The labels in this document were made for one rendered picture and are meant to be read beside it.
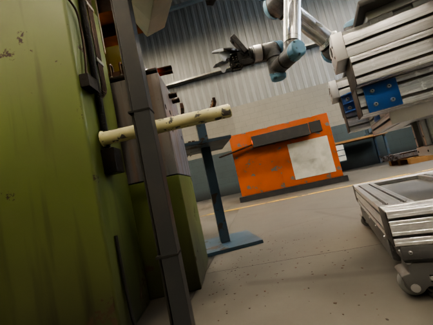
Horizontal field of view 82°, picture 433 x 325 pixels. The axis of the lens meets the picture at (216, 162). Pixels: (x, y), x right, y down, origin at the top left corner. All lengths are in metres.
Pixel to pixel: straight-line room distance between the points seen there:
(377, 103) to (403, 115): 0.13
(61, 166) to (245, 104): 8.39
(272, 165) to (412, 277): 3.94
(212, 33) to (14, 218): 9.69
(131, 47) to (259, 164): 4.07
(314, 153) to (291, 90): 4.80
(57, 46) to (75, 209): 0.52
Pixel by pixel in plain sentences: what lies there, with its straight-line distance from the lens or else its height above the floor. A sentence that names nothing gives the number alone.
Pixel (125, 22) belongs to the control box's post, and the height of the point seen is 0.83.
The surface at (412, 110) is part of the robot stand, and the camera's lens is 1.05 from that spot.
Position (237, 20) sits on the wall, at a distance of 10.37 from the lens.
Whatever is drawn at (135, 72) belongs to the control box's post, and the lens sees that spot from 0.68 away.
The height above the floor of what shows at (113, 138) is 0.61.
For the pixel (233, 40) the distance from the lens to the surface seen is 1.35.
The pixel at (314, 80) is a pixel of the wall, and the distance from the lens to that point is 9.48.
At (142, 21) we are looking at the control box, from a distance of 0.94.
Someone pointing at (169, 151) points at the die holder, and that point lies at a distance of 1.06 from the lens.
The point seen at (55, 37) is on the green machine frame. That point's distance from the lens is 1.03.
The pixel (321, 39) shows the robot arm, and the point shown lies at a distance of 1.58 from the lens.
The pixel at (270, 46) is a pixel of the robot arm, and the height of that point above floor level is 0.98.
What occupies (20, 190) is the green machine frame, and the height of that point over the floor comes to 0.50.
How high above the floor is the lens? 0.38
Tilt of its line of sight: 5 degrees up
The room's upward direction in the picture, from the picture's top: 12 degrees counter-clockwise
